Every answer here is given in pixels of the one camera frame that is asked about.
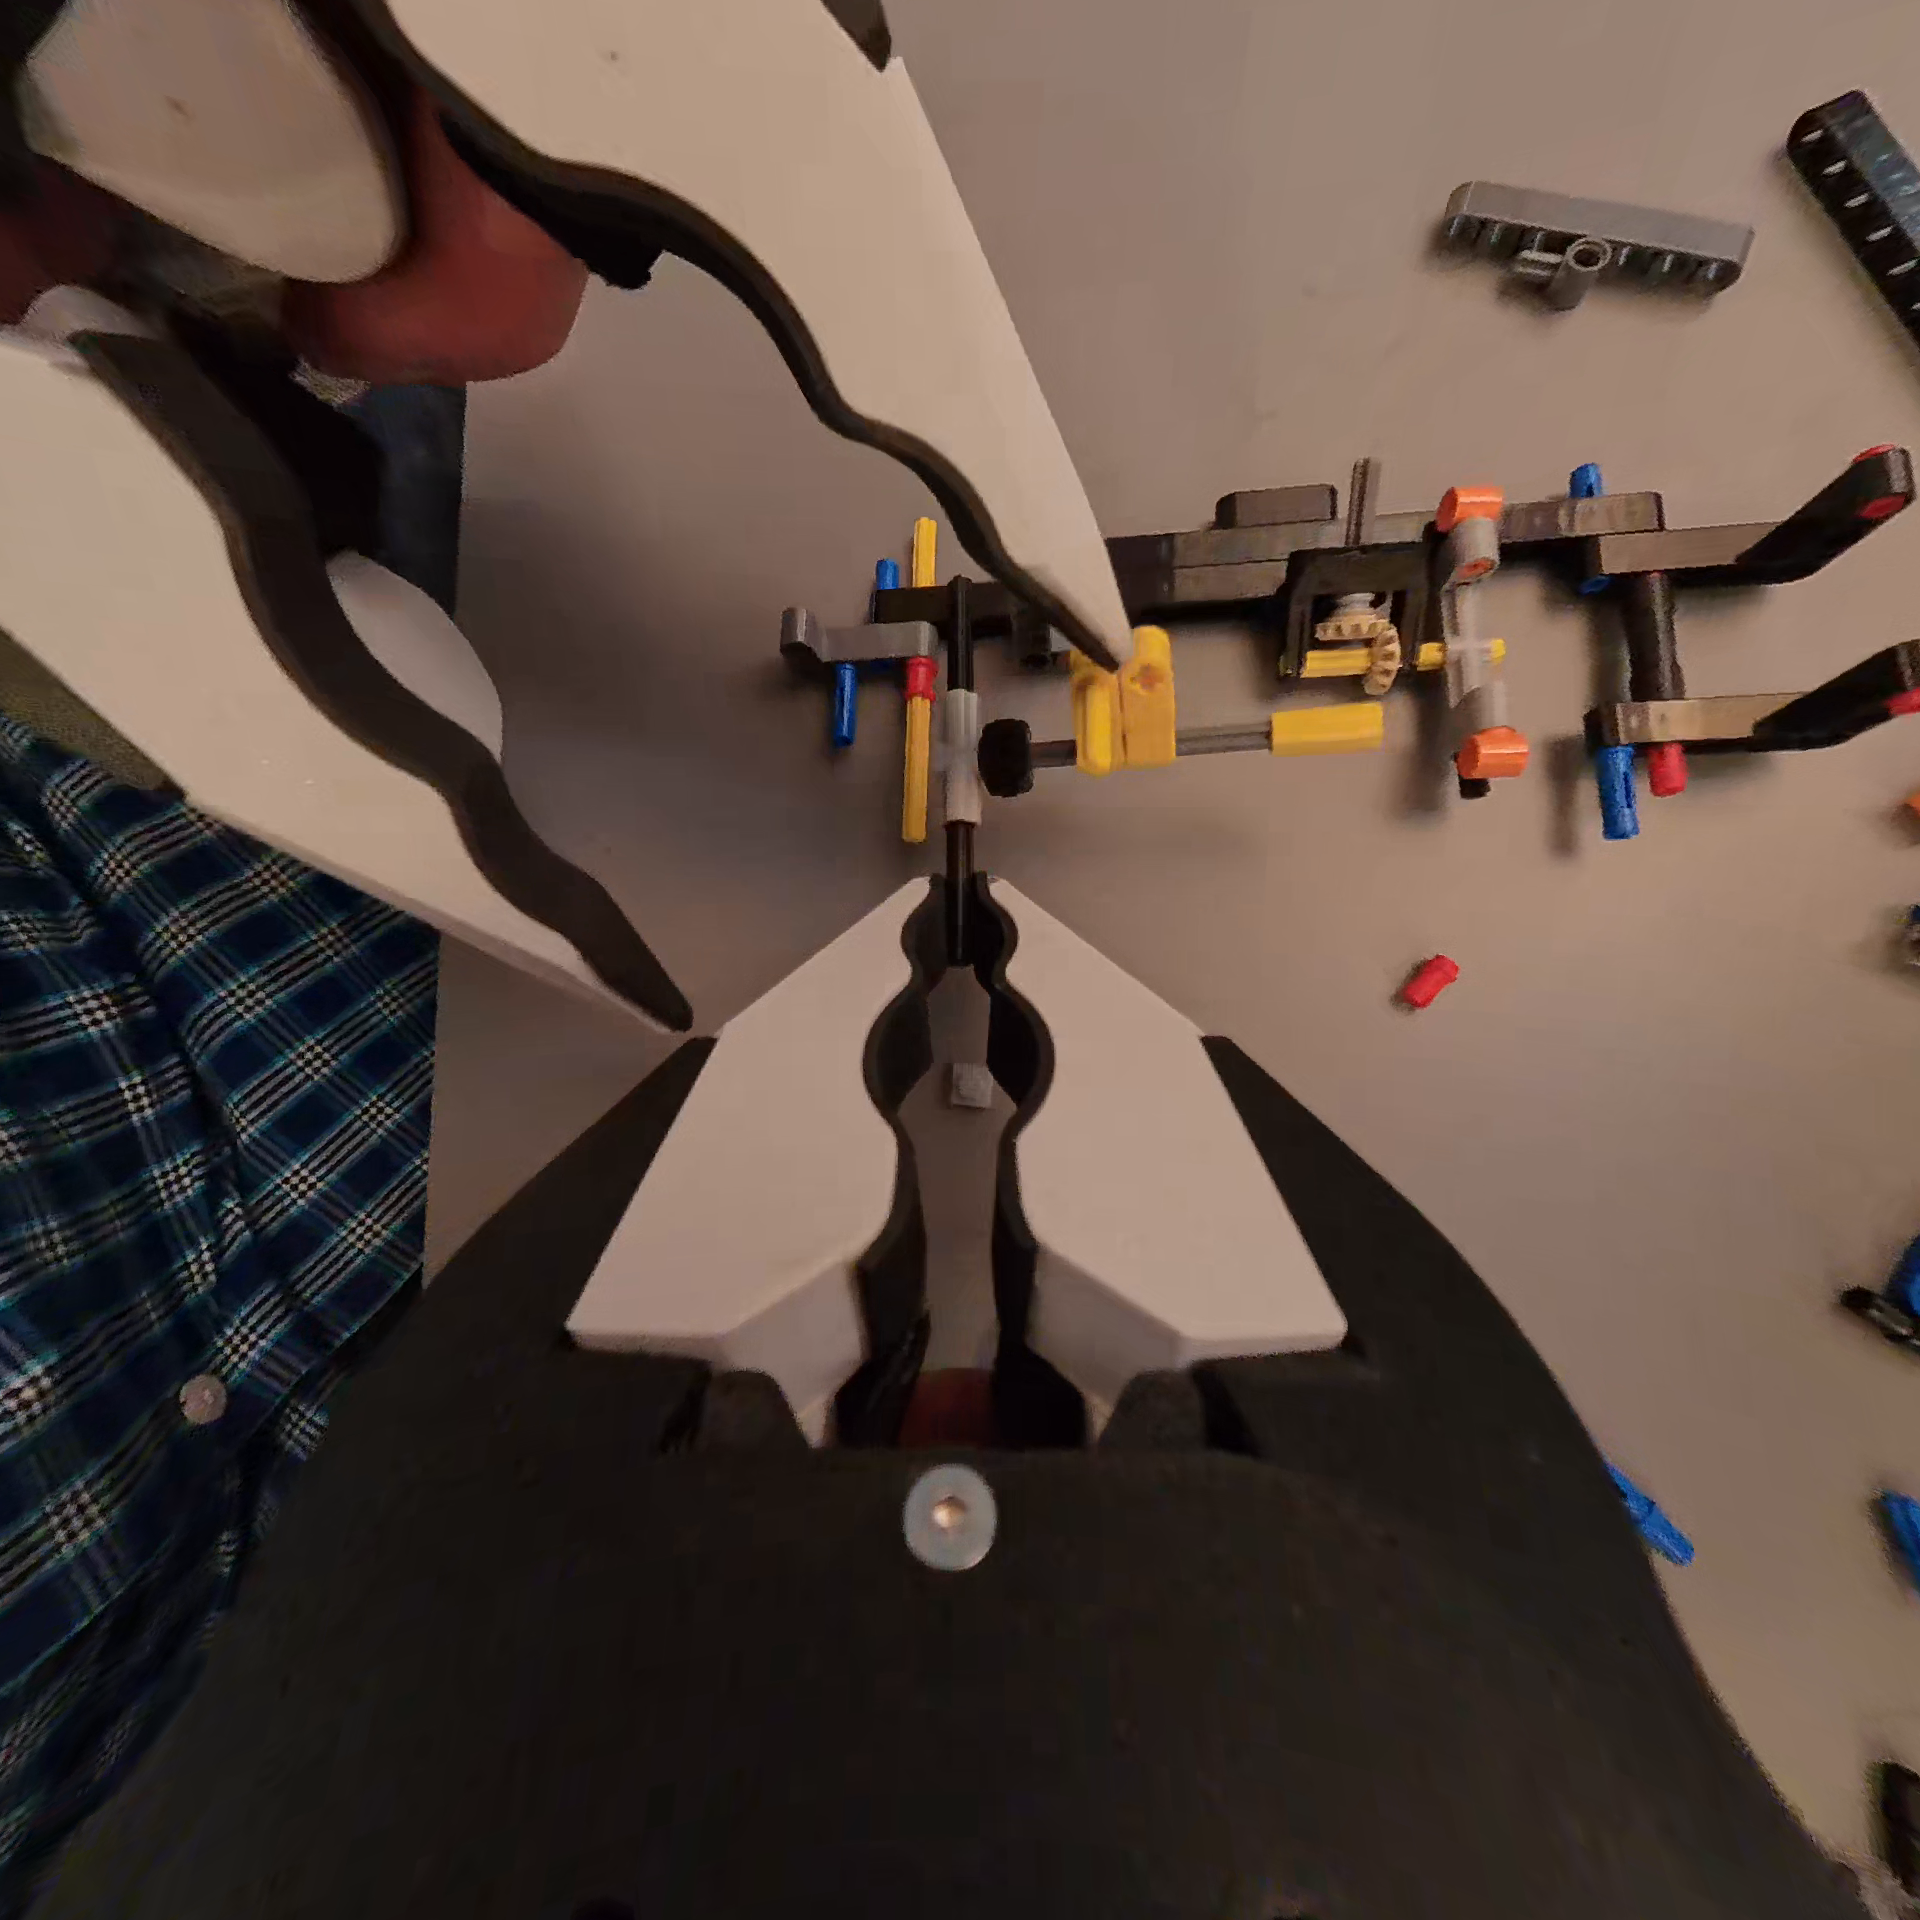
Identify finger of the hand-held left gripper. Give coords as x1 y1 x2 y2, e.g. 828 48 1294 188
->
0 292 696 1039
23 0 1126 671

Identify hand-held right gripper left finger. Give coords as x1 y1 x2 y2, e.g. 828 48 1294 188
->
567 879 935 1435

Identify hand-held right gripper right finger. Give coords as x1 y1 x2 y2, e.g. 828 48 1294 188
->
988 882 1346 1428

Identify black lego chassis assembly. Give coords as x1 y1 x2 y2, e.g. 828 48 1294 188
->
781 448 1920 842

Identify yellow connector axle lego assembly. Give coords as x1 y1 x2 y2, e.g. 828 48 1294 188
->
939 578 1383 970

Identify yellow axle gear lego assembly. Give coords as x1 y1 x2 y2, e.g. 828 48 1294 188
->
1282 546 1446 695

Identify scattered blue lego pins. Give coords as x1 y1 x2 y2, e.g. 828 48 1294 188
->
1607 1462 1920 1585

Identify grey lego beam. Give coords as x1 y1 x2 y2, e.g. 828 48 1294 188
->
1442 182 1754 301

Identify long black lego beam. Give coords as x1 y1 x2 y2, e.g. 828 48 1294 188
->
1784 94 1920 349

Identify person's left hand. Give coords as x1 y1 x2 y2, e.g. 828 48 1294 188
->
285 103 590 382

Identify blue plaid shirt person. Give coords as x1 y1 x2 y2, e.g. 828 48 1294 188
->
0 706 445 1907

